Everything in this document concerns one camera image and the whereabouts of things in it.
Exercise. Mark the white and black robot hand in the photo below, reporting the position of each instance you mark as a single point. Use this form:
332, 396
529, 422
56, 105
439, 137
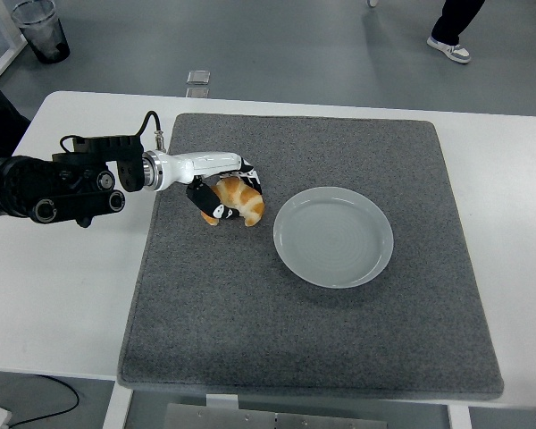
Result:
196, 163

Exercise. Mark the golden croissant bread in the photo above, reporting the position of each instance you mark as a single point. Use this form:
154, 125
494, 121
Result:
248, 203

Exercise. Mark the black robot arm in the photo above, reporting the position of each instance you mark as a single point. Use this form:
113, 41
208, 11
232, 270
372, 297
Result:
27, 187

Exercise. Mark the grey round plate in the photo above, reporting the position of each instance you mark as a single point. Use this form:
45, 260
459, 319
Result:
332, 241

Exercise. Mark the square floor socket cover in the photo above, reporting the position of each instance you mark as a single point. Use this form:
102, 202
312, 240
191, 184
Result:
197, 93
198, 77

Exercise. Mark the bin with black bag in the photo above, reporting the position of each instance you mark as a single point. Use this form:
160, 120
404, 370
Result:
44, 36

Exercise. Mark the grey felt mat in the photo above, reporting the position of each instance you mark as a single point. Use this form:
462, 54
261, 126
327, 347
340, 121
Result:
295, 335

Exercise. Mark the white table leg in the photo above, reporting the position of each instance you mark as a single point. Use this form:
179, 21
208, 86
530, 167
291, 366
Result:
116, 411
459, 418

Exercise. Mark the white furniture frame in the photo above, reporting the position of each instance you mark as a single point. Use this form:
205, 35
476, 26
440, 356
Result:
10, 56

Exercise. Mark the white table bracket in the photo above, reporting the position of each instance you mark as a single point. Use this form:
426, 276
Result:
221, 402

